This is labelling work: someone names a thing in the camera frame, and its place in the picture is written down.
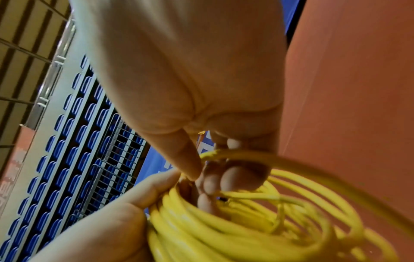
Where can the person's right hand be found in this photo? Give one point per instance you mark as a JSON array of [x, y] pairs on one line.
[[187, 61]]

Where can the person's left hand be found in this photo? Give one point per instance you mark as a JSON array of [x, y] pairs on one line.
[[103, 230]]

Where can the rows of blue seats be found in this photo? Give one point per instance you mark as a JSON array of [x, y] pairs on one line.
[[71, 164]]

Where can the blue banner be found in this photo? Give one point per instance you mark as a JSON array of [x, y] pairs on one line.
[[158, 161]]

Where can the red banner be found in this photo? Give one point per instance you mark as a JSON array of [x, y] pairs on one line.
[[14, 158]]

